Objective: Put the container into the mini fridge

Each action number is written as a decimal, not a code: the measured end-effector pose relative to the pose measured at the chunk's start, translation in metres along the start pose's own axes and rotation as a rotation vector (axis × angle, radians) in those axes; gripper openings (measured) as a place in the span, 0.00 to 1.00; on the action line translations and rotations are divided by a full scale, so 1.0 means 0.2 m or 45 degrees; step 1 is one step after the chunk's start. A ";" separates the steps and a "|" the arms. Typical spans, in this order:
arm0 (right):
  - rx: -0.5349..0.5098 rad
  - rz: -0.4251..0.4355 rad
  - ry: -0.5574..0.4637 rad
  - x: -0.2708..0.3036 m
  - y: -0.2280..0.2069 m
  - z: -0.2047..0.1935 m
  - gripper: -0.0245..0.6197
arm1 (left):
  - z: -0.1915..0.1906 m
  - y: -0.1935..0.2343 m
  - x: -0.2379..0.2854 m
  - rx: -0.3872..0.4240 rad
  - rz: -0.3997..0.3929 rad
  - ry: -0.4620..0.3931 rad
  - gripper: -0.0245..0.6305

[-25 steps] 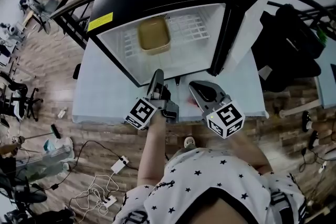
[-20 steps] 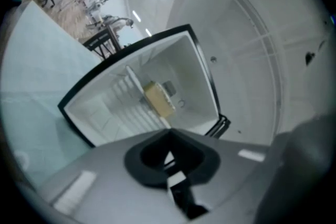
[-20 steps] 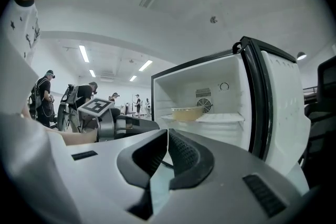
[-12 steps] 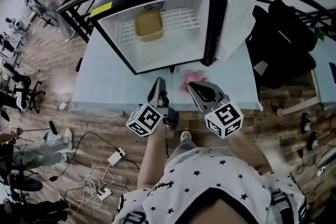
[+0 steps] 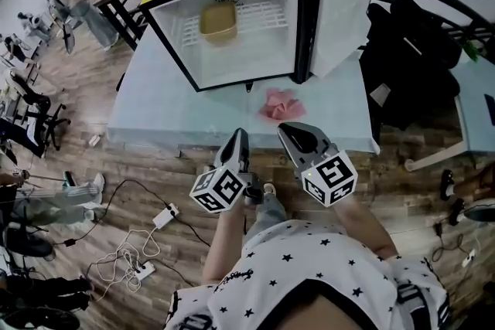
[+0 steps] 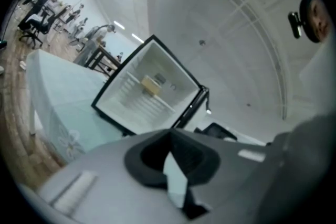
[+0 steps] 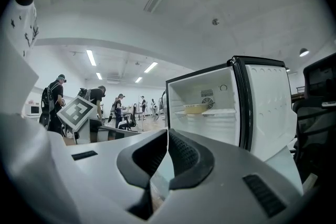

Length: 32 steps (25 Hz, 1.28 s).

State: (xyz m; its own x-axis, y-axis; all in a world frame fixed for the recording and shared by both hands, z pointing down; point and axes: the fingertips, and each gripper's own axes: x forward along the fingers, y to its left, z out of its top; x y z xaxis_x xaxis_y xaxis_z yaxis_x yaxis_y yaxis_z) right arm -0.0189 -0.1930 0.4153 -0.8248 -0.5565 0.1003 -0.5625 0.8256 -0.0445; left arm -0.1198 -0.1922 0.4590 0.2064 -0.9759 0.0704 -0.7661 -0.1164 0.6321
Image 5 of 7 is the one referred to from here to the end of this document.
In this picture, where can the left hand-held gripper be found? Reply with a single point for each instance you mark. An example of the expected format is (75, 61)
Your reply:
(218, 189)

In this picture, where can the person's shoe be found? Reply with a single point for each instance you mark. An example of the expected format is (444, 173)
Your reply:
(269, 188)

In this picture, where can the black controller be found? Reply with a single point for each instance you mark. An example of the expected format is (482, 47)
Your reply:
(447, 183)
(457, 210)

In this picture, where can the round fan base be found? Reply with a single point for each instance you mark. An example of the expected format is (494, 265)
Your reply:
(481, 210)

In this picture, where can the small white floor item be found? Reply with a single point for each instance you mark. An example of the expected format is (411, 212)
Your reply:
(94, 140)

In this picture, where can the light blue tablecloth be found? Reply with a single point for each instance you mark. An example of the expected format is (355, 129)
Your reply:
(154, 108)

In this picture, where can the person's right forearm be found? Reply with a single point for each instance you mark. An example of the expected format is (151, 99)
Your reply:
(367, 228)

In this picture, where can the white side table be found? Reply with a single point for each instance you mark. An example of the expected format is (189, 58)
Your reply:
(473, 108)

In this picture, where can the green plant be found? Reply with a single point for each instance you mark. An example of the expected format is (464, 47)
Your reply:
(471, 49)

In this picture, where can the tan plastic container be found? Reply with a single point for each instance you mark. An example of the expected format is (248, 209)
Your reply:
(218, 21)

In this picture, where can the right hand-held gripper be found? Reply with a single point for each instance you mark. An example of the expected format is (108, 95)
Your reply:
(328, 177)

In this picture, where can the small white power strip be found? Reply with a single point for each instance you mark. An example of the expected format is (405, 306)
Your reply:
(468, 258)

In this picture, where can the person's jeans leg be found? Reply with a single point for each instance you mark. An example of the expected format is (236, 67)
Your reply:
(267, 214)

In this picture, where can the person's star print shirt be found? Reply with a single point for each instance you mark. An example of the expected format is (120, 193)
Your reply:
(309, 266)

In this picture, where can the black office chair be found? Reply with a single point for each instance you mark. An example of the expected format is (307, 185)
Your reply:
(414, 62)

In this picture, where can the black swivel chair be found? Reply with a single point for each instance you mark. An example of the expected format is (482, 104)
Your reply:
(33, 104)

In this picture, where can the person's left forearm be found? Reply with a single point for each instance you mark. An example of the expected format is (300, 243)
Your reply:
(224, 243)

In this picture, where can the pink cloth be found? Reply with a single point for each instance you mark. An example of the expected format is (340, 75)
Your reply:
(281, 106)

